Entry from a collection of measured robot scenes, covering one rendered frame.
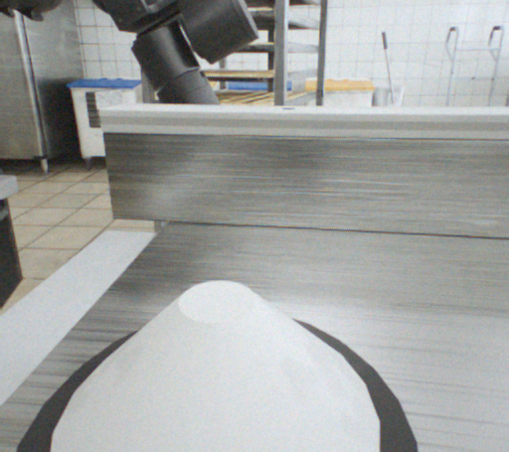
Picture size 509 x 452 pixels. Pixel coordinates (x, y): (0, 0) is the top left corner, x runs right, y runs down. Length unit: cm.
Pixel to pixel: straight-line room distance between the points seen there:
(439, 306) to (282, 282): 6
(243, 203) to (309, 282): 7
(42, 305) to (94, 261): 3
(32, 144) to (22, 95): 37
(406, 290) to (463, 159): 8
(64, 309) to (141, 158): 9
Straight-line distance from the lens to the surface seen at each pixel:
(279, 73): 126
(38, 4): 56
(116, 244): 21
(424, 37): 426
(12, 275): 52
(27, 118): 378
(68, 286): 18
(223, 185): 22
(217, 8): 44
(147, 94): 145
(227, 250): 19
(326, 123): 20
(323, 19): 185
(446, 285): 18
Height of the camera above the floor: 92
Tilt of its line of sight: 18 degrees down
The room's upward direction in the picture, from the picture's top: straight up
